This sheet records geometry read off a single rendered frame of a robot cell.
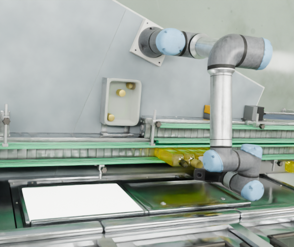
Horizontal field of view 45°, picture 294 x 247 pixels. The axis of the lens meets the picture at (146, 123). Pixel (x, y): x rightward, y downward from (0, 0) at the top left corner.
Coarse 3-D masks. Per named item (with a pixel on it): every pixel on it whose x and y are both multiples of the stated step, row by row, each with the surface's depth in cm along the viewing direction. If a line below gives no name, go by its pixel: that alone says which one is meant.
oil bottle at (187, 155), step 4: (172, 148) 173; (176, 148) 172; (180, 148) 173; (180, 152) 166; (184, 152) 165; (188, 152) 166; (184, 156) 162; (188, 156) 161; (192, 156) 162; (188, 160) 161; (188, 164) 162
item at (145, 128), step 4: (140, 120) 177; (144, 120) 174; (140, 124) 178; (144, 124) 174; (148, 124) 173; (140, 128) 177; (144, 128) 174; (148, 128) 174; (140, 132) 178; (144, 132) 174; (148, 132) 174; (144, 136) 174; (148, 136) 174
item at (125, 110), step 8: (112, 80) 167; (120, 80) 169; (128, 80) 170; (136, 80) 172; (112, 88) 175; (120, 88) 177; (136, 88) 175; (112, 96) 176; (128, 96) 179; (136, 96) 175; (112, 104) 176; (120, 104) 178; (128, 104) 180; (136, 104) 175; (112, 112) 177; (120, 112) 179; (128, 112) 180; (136, 112) 175; (120, 120) 178; (128, 120) 180; (136, 120) 175
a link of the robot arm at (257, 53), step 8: (192, 32) 166; (192, 40) 159; (200, 40) 156; (208, 40) 151; (216, 40) 146; (248, 40) 124; (256, 40) 126; (264, 40) 128; (192, 48) 159; (200, 48) 155; (208, 48) 149; (248, 48) 123; (256, 48) 125; (264, 48) 126; (184, 56) 166; (192, 56) 163; (200, 56) 161; (208, 56) 153; (248, 56) 124; (256, 56) 125; (264, 56) 126; (240, 64) 126; (248, 64) 127; (256, 64) 128; (264, 64) 129
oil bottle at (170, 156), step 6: (156, 150) 175; (162, 150) 169; (168, 150) 167; (174, 150) 168; (156, 156) 176; (162, 156) 169; (168, 156) 163; (174, 156) 159; (180, 156) 160; (168, 162) 163; (174, 162) 159
